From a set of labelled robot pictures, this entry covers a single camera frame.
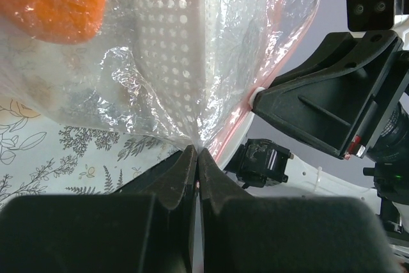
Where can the clear zip top bag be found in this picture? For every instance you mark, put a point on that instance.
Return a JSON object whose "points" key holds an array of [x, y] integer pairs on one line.
{"points": [[93, 84]]}

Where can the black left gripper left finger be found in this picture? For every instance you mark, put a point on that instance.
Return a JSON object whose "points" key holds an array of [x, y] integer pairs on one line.
{"points": [[146, 226]]}

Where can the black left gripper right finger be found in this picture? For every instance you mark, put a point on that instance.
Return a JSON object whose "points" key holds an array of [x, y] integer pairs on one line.
{"points": [[243, 233]]}

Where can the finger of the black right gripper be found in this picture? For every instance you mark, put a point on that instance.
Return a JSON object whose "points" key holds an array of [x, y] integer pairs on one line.
{"points": [[340, 99]]}

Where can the white perforated plastic basket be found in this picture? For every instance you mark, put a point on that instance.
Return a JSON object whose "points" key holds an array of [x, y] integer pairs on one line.
{"points": [[195, 61]]}

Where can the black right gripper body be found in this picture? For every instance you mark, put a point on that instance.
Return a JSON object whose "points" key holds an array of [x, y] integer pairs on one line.
{"points": [[380, 124]]}

